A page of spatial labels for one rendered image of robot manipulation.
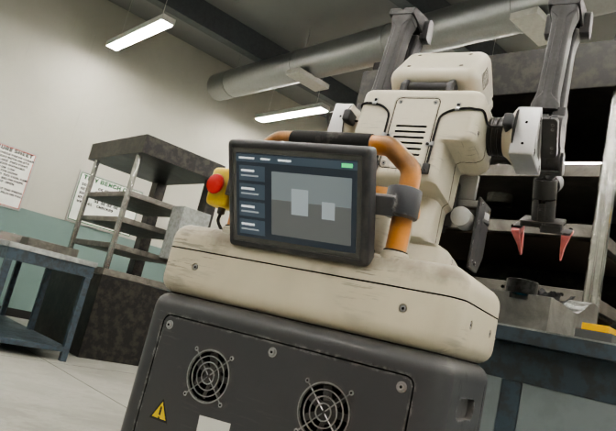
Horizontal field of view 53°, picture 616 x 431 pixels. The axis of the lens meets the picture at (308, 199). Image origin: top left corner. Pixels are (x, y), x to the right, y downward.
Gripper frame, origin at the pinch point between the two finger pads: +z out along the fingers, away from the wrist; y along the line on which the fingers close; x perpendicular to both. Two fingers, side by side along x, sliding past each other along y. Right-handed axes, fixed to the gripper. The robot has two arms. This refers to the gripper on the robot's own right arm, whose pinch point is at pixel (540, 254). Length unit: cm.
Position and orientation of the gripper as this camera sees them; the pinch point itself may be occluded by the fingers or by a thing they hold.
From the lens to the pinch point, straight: 170.2
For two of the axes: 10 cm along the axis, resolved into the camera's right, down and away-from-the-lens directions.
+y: -8.5, -1.0, 5.1
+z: 0.1, 9.8, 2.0
